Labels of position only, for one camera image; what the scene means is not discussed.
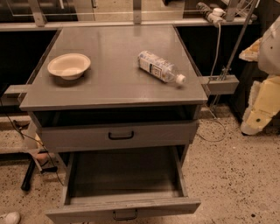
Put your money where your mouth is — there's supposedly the clear plastic water bottle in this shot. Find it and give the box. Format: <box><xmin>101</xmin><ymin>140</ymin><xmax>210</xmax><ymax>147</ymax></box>
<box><xmin>137</xmin><ymin>51</ymin><xmax>186</xmax><ymax>86</ymax></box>

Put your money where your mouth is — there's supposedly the white shoe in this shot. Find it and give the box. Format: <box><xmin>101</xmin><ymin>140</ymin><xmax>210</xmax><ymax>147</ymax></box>
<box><xmin>0</xmin><ymin>212</ymin><xmax>21</xmax><ymax>224</ymax></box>

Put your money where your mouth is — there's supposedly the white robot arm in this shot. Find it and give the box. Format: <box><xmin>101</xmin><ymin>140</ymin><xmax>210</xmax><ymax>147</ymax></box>
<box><xmin>239</xmin><ymin>16</ymin><xmax>280</xmax><ymax>135</ymax></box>

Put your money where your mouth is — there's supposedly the white cable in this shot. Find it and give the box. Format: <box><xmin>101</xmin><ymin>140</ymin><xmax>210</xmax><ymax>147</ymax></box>
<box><xmin>195</xmin><ymin>22</ymin><xmax>228</xmax><ymax>144</ymax></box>

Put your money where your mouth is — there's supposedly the black clamp tool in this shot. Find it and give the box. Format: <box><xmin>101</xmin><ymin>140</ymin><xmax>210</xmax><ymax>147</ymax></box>
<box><xmin>21</xmin><ymin>150</ymin><xmax>58</xmax><ymax>192</ymax></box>

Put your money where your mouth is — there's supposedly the grey drawer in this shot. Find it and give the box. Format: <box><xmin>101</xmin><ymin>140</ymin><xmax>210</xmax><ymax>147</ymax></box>
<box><xmin>46</xmin><ymin>146</ymin><xmax>200</xmax><ymax>224</ymax></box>
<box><xmin>38</xmin><ymin>121</ymin><xmax>198</xmax><ymax>152</ymax></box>

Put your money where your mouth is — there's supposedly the grey side bracket block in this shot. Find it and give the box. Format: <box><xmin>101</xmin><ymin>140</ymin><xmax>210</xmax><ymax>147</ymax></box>
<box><xmin>199</xmin><ymin>75</ymin><xmax>239</xmax><ymax>95</ymax></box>

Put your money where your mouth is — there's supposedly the white paper bowl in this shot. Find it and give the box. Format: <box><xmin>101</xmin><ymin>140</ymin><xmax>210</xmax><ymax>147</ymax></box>
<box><xmin>47</xmin><ymin>53</ymin><xmax>91</xmax><ymax>81</ymax></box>

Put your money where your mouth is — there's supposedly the grey drawer cabinet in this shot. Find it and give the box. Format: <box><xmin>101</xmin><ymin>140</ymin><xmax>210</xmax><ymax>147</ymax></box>
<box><xmin>18</xmin><ymin>24</ymin><xmax>208</xmax><ymax>165</ymax></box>

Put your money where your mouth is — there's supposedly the white power strip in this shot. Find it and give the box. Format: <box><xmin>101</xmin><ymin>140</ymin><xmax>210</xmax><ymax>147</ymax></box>
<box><xmin>196</xmin><ymin>2</ymin><xmax>225</xmax><ymax>26</ymax></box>

